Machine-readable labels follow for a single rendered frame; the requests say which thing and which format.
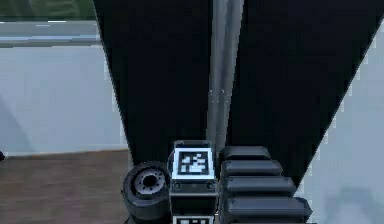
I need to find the black double-door fridge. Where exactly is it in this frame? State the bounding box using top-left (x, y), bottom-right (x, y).
top-left (91, 0), bottom-right (384, 188)

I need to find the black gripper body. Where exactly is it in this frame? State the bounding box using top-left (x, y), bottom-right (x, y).
top-left (121, 161), bottom-right (173, 224)

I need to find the window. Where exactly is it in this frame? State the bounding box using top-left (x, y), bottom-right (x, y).
top-left (0, 0), bottom-right (102, 48)

